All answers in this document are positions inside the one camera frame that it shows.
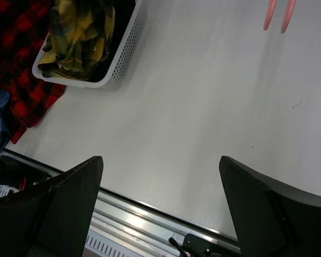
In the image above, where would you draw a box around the yellow plaid shirt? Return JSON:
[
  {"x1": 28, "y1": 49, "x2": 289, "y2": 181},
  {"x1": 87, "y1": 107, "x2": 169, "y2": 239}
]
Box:
[{"x1": 37, "y1": 1, "x2": 116, "y2": 81}]

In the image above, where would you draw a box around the slotted white cable duct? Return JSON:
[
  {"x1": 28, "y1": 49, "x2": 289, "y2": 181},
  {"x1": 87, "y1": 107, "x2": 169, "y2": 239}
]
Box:
[{"x1": 0, "y1": 185, "x2": 140, "y2": 257}]

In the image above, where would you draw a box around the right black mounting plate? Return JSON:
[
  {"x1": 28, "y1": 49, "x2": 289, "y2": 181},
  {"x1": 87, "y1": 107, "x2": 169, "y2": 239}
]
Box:
[{"x1": 168, "y1": 234, "x2": 241, "y2": 257}]

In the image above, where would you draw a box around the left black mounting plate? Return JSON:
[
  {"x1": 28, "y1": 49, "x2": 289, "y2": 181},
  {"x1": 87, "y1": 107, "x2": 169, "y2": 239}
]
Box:
[{"x1": 0, "y1": 155, "x2": 60, "y2": 191}]

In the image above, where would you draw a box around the pink wire hanger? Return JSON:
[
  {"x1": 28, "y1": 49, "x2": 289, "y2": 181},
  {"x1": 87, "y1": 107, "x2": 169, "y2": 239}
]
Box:
[
  {"x1": 263, "y1": 0, "x2": 277, "y2": 31},
  {"x1": 281, "y1": 0, "x2": 296, "y2": 34}
]

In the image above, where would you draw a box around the red black plaid shirt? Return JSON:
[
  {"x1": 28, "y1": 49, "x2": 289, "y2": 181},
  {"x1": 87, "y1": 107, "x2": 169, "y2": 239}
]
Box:
[{"x1": 0, "y1": 1, "x2": 65, "y2": 144}]

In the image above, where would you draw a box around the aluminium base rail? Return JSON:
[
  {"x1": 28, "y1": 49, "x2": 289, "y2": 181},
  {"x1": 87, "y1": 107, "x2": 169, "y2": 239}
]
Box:
[{"x1": 1, "y1": 151, "x2": 241, "y2": 256}]

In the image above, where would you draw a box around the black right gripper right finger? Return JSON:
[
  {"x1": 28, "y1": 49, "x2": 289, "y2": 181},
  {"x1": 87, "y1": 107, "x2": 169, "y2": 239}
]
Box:
[{"x1": 219, "y1": 156, "x2": 321, "y2": 256}]

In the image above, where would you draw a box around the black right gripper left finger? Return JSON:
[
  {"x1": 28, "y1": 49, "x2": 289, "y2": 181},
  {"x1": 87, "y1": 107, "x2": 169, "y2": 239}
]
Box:
[{"x1": 0, "y1": 156, "x2": 103, "y2": 256}]

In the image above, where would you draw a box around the black mounting plate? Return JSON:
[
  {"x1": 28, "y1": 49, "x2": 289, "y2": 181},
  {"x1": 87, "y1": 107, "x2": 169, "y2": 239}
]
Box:
[
  {"x1": 0, "y1": 155, "x2": 60, "y2": 191},
  {"x1": 168, "y1": 234, "x2": 241, "y2": 257}
]

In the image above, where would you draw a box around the white plastic basket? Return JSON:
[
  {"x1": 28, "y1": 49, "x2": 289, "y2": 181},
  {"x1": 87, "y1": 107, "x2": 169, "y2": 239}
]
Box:
[{"x1": 32, "y1": 0, "x2": 147, "y2": 91}]

